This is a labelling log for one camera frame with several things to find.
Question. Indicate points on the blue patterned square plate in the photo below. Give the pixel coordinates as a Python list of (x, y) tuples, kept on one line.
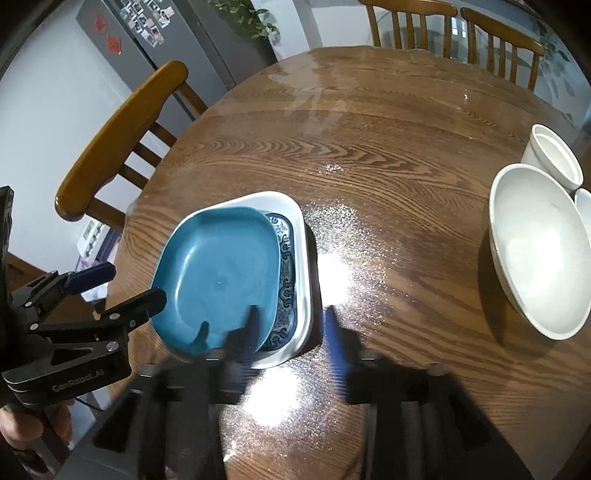
[(290, 272)]

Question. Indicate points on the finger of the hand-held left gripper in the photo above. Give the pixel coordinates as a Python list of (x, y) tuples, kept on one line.
[(138, 305), (92, 273)]

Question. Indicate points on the person's left hand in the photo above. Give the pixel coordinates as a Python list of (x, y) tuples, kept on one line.
[(23, 427)]

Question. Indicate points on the wooden slat-back chair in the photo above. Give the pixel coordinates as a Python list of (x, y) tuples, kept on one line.
[(411, 11), (503, 32)]

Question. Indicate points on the trailing green vine plant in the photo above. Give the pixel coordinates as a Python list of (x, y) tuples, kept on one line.
[(249, 21)]

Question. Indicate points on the white cylindrical bowl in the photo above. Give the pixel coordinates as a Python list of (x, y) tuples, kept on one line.
[(554, 157)]

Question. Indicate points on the small white round bowl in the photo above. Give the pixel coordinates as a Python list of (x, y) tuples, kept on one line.
[(585, 204)]

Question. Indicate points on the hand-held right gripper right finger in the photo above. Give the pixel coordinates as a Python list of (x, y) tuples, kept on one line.
[(334, 344)]

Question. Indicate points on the plain blue square plate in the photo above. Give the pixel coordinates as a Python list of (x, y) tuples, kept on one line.
[(217, 277)]

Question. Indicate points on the wooden chair with curved backrest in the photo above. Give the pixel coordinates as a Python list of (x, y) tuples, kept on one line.
[(120, 134)]

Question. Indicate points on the small-leaf green plant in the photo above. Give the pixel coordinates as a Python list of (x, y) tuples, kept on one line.
[(556, 55)]

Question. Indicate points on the red fridge sticker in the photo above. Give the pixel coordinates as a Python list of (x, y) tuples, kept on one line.
[(99, 23), (114, 45)]

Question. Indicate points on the grey refrigerator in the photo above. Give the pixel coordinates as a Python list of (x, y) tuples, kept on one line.
[(194, 41)]

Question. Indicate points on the cluster of photo magnets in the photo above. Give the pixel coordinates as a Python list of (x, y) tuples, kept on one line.
[(143, 21)]

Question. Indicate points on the large white round bowl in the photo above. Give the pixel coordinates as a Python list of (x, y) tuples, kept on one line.
[(540, 249)]

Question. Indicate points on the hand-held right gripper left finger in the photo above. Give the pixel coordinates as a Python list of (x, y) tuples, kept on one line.
[(247, 334)]

